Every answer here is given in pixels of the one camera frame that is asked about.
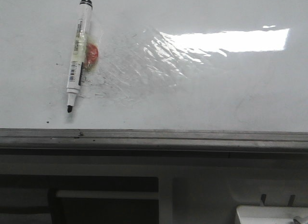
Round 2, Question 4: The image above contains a white pegboard panel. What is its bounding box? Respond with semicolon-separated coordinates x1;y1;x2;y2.
0;153;308;224

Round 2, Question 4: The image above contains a white black whiteboard marker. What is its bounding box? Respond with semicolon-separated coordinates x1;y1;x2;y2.
66;0;92;113

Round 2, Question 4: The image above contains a white marker tray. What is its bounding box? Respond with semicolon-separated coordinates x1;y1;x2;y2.
234;205;308;224

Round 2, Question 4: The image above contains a white whiteboard with aluminium frame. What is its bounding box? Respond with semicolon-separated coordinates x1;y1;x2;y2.
0;0;308;153

